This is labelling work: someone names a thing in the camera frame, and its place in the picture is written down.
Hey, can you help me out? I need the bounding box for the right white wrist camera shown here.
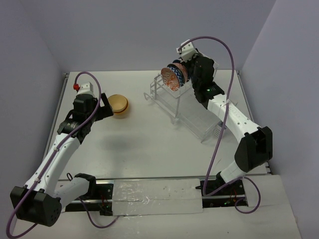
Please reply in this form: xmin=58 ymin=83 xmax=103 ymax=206
xmin=176 ymin=41 xmax=198 ymax=62

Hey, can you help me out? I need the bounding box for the yellow orange bowl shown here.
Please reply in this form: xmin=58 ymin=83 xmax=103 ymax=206
xmin=114 ymin=98 xmax=130 ymax=119

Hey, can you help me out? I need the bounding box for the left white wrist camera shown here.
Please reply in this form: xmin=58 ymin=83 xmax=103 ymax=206
xmin=73 ymin=82 xmax=94 ymax=96

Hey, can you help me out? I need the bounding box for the orange white patterned bowl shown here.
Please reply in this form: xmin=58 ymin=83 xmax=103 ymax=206
xmin=161 ymin=67 xmax=181 ymax=91

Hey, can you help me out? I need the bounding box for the white wire dish rack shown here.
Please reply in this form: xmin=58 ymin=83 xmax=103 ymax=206
xmin=144 ymin=63 xmax=222 ymax=142

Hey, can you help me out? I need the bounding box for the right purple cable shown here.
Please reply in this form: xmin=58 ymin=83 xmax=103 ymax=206
xmin=179 ymin=36 xmax=261 ymax=214

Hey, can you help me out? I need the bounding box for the aluminium table edge rail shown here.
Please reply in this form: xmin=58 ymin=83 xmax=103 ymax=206
xmin=41 ymin=72 xmax=70 ymax=162

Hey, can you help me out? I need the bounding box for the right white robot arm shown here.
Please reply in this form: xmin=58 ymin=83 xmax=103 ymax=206
xmin=184 ymin=56 xmax=273 ymax=195

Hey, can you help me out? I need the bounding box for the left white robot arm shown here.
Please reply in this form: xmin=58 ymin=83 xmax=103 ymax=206
xmin=10 ymin=94 xmax=113 ymax=227

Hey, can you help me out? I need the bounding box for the silver tape patch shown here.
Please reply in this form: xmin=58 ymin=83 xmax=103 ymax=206
xmin=112 ymin=179 xmax=203 ymax=216

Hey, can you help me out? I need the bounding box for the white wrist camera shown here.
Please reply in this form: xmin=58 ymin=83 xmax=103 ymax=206
xmin=176 ymin=41 xmax=198 ymax=62
xmin=73 ymin=82 xmax=94 ymax=96

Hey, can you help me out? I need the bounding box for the cream bowl gold rim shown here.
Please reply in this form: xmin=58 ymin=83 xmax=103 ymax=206
xmin=108 ymin=94 xmax=129 ymax=114

